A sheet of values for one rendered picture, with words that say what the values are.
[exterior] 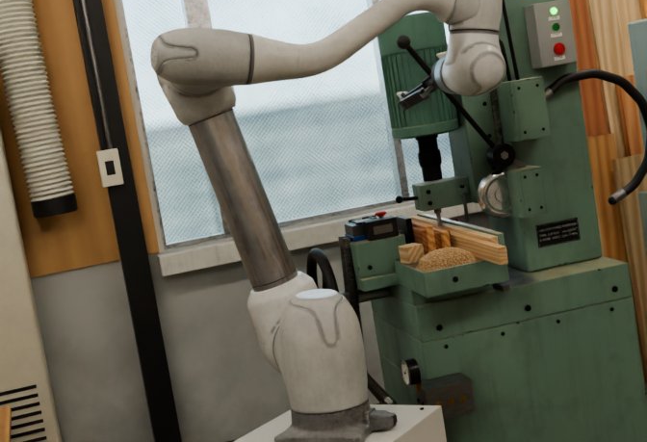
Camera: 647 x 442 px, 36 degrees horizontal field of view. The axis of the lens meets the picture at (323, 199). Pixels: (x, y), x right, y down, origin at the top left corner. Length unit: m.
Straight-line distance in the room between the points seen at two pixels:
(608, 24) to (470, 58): 2.29
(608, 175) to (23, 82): 2.23
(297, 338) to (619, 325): 1.04
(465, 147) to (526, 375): 0.60
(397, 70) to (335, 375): 0.95
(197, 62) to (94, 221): 1.92
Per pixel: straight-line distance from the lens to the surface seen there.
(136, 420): 3.92
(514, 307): 2.55
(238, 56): 1.92
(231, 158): 2.07
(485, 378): 2.56
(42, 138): 3.56
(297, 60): 1.96
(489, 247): 2.35
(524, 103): 2.55
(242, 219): 2.08
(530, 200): 2.55
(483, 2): 2.07
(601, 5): 4.29
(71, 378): 3.86
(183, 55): 1.91
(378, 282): 2.54
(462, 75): 2.04
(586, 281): 2.62
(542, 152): 2.66
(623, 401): 2.74
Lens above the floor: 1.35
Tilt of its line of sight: 6 degrees down
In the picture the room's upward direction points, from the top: 9 degrees counter-clockwise
